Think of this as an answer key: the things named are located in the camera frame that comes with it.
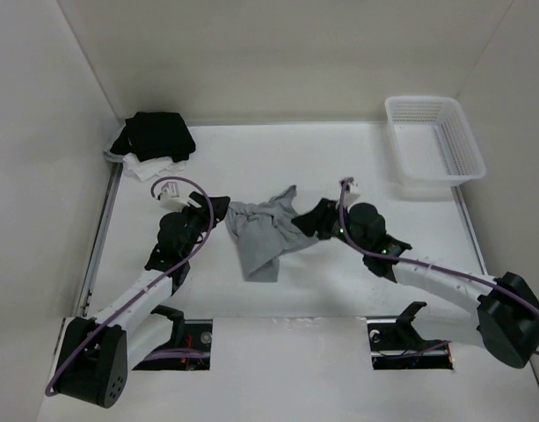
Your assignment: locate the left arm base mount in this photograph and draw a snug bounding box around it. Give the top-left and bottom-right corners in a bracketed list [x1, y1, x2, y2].
[133, 305, 213, 371]

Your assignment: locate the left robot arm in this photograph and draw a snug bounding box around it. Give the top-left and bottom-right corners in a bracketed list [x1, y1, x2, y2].
[45, 192, 230, 409]

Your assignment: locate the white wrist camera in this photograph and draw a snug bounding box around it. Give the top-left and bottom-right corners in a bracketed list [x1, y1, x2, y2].
[157, 180, 186, 212]
[339, 177, 361, 207]

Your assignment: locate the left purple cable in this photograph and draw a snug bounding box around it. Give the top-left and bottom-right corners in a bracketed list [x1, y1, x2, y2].
[44, 176, 217, 397]

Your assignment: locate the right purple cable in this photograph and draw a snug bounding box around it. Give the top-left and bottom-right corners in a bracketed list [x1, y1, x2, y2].
[337, 178, 539, 360]

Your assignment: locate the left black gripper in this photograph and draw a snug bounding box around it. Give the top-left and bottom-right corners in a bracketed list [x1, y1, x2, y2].
[175, 193, 229, 258]

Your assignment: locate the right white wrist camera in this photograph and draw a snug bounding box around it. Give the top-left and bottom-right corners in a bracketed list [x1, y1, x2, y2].
[339, 177, 361, 207]

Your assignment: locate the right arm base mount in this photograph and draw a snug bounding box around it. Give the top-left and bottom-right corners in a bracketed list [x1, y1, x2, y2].
[367, 302, 454, 370]

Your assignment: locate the white plastic basket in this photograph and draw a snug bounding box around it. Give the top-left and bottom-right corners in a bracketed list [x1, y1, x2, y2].
[384, 96, 486, 188]

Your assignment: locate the folded white tank top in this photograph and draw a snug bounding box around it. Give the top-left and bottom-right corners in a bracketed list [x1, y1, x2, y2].
[103, 129, 187, 182]

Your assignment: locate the purple cable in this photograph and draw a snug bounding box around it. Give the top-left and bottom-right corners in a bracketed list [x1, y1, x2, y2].
[337, 178, 539, 360]
[44, 176, 217, 397]

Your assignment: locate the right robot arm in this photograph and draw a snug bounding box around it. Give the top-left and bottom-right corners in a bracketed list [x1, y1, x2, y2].
[292, 199, 539, 368]

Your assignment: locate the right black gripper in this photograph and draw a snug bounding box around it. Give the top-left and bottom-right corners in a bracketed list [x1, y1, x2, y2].
[292, 197, 369, 255]

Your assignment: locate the folded black tank top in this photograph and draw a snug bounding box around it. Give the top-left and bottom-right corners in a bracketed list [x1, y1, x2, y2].
[106, 112, 196, 163]

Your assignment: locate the grey tank top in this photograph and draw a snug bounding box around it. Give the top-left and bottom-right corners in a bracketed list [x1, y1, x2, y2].
[225, 185, 318, 283]

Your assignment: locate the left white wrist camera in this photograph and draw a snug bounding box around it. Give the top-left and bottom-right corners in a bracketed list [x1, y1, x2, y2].
[157, 180, 186, 212]

